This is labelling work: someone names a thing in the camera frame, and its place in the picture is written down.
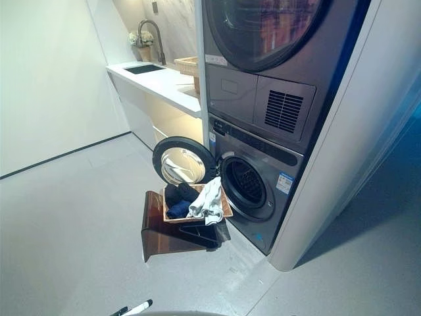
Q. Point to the round washing machine door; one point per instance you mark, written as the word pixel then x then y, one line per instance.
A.
pixel 184 163

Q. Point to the grey front-load washing machine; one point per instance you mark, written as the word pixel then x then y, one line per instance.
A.
pixel 263 197

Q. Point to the white cloth garment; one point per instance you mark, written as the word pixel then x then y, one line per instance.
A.
pixel 207 202

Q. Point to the black cloth garment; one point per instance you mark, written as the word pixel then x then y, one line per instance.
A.
pixel 179 193

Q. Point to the wicker laundry basket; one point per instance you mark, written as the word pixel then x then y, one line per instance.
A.
pixel 197 215

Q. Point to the navy blue cloth garment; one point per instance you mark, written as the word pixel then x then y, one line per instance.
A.
pixel 177 209

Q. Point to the white sink counter cabinet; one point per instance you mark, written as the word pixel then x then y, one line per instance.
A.
pixel 154 98

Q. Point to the brown wooden stool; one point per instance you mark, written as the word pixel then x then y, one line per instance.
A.
pixel 164 235

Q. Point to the woven basket on counter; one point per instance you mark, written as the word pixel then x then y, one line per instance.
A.
pixel 188 66

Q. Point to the grey stacked dryer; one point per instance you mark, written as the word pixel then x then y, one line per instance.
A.
pixel 263 75

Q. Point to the black sink basin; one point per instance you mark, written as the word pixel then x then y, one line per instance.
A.
pixel 143 68

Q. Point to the white cabinet side panel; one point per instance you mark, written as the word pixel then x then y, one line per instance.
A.
pixel 335 138

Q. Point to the white flower pot plant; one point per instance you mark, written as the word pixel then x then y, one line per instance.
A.
pixel 144 42

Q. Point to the curved metal faucet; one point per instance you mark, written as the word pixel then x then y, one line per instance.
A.
pixel 154 36

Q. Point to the white black robot body part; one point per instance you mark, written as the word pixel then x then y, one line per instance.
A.
pixel 136 308

